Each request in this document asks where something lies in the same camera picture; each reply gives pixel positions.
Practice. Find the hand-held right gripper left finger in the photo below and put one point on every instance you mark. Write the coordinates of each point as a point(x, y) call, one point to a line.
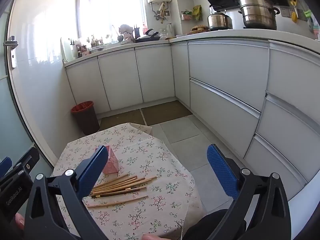
point(92, 172)

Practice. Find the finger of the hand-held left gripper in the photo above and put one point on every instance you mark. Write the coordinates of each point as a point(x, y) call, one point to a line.
point(5, 165)
point(28, 160)

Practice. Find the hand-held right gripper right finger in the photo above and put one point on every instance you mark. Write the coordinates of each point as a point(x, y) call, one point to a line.
point(222, 172)

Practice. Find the pink perforated utensil holder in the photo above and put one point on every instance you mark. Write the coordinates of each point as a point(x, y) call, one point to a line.
point(112, 162)

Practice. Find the pile of wooden chopsticks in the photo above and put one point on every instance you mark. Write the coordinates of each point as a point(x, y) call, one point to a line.
point(117, 186)

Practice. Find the tan bamboo chopstick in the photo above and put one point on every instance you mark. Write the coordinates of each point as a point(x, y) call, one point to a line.
point(117, 202)

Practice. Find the person's left hand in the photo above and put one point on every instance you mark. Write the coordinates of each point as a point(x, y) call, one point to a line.
point(19, 222)

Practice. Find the person's right hand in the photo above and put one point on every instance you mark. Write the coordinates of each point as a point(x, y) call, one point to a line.
point(152, 237)

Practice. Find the white drawer front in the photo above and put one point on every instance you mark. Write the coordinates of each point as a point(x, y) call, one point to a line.
point(290, 140)
point(295, 75)
point(272, 172)
point(225, 72)
point(220, 120)

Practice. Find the frosted glass door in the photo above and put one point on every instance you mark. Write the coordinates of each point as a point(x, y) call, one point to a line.
point(10, 110)

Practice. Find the brown trash bin red liner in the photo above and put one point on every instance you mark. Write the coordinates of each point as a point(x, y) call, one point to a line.
point(86, 117)

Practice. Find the floral tablecloth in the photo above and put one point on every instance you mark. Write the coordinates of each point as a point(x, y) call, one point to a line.
point(150, 180)

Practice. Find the brown floor mat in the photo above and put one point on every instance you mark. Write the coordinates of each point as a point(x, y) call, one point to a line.
point(166, 111)
point(120, 120)

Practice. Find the narrow white cabinet door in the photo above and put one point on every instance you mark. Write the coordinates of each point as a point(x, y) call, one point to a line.
point(180, 72)

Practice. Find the translucent cutting board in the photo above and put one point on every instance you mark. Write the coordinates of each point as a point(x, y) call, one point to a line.
point(67, 50)

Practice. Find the cluster of small bottles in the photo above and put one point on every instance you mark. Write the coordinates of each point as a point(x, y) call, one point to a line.
point(87, 46)

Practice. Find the white kitchen countertop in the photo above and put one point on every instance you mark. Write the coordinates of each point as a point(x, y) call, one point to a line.
point(225, 33)

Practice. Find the black frying pan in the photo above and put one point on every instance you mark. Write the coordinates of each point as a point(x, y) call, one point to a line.
point(147, 38)

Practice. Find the woven trivet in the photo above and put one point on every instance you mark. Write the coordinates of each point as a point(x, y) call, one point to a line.
point(199, 28)

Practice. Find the grey figurine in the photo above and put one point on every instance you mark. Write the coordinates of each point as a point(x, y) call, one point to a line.
point(125, 28)

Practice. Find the white thermos jug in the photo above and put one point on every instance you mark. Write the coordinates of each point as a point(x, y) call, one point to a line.
point(169, 29)

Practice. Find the steel kettle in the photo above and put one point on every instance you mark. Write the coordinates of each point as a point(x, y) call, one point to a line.
point(218, 20)

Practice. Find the green yellow bag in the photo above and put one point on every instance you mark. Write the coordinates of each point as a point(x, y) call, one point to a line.
point(197, 12)

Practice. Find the steel steamer pot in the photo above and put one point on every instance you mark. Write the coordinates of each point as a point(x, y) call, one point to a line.
point(258, 12)

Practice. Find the kitchen window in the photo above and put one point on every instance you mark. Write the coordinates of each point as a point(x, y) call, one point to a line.
point(110, 7)

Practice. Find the yellow scissors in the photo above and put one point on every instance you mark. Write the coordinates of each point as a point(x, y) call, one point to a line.
point(293, 2)

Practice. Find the grey wall socket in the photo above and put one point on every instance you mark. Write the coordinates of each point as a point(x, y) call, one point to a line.
point(286, 11)

